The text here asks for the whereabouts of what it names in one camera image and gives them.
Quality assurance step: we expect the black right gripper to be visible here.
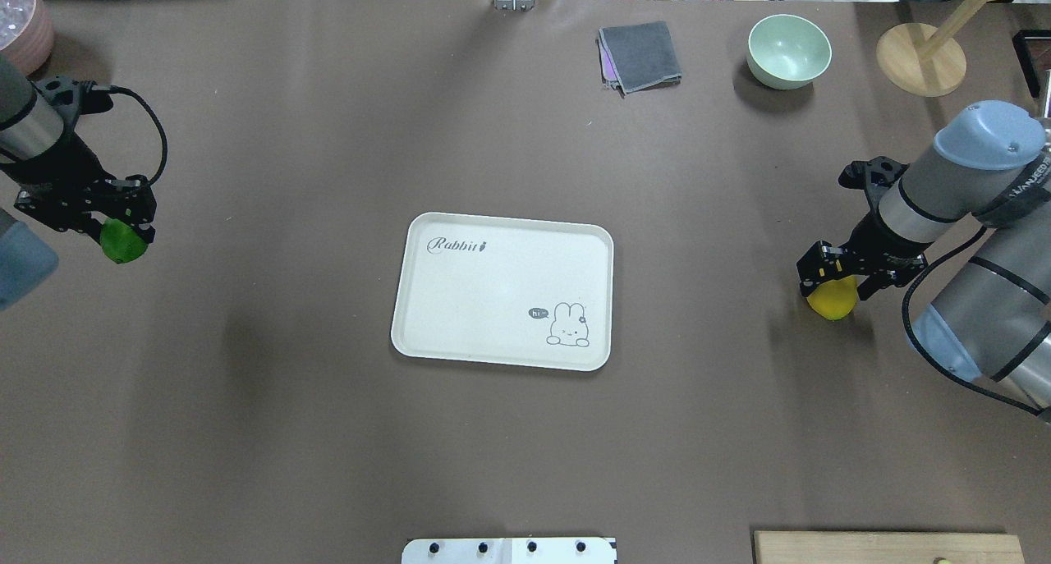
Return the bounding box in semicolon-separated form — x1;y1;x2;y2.
798;220;929;300

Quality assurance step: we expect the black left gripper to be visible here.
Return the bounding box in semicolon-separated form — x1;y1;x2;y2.
14;137;157;245

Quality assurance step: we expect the yellow lemon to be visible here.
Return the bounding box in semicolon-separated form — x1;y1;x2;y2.
805;275;859;321

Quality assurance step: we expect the green lime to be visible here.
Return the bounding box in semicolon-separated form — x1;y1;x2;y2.
99;218;148;264

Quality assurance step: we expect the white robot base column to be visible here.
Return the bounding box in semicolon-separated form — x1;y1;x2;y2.
401;535;618;563

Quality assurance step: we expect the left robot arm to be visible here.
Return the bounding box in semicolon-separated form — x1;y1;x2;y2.
1;60;158;264

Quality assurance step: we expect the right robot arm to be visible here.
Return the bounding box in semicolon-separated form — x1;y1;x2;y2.
796;100;1050;423

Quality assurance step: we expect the cream rabbit tray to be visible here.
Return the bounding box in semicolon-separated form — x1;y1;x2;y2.
391;212;615;372

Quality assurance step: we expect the pink bowl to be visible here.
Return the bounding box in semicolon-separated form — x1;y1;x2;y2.
1;0;55;76

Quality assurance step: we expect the wooden mug tree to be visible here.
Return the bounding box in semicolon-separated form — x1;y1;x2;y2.
877;0;998;98

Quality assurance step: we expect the green bowl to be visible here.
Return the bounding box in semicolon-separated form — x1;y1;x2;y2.
746;14;833;90

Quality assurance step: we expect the black metal glass rack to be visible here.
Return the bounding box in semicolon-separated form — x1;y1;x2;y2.
1012;30;1050;98

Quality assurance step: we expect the wooden cutting board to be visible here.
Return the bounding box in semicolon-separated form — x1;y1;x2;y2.
753;530;1026;563

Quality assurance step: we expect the grey folded cloth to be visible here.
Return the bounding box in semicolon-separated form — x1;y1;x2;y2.
597;21;682;95

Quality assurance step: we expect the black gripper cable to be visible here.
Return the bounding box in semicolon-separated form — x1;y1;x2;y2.
902;226;1051;419

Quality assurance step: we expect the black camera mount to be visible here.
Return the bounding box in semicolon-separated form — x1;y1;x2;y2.
838;156;910;213

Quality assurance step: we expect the left camera mount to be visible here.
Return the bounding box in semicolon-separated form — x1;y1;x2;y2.
30;76;114;130

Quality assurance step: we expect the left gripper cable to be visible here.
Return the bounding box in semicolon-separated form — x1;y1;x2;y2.
86;85;169;189

